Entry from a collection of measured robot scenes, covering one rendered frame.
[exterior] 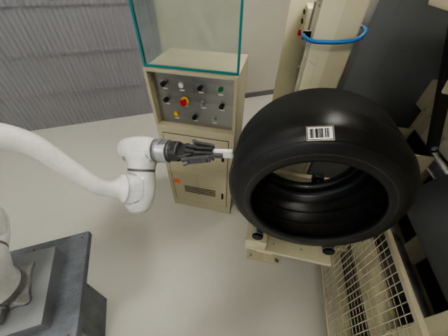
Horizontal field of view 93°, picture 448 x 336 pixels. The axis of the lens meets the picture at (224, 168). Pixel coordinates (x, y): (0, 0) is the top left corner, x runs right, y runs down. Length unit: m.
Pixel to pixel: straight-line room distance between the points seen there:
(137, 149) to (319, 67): 0.70
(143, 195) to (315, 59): 0.76
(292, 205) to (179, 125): 0.91
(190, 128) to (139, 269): 1.15
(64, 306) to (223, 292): 0.97
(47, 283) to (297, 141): 1.14
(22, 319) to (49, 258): 0.23
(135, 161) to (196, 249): 1.22
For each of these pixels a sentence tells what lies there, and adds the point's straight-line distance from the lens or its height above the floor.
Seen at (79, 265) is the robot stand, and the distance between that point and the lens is 1.33.
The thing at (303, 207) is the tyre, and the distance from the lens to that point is 1.06.
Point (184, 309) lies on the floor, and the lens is 1.77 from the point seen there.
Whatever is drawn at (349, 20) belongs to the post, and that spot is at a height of 1.59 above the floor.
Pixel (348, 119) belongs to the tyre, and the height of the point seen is 1.45.
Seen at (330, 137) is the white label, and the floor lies 1.43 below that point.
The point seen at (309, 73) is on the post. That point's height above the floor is 1.43.
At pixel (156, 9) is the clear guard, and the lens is 1.31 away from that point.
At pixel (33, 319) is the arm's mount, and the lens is 1.24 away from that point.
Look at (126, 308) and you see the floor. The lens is 1.87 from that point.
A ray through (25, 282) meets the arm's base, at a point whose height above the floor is 0.76.
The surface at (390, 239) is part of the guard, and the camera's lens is 1.01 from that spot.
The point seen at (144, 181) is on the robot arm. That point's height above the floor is 1.13.
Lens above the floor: 1.72
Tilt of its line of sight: 44 degrees down
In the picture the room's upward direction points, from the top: 1 degrees clockwise
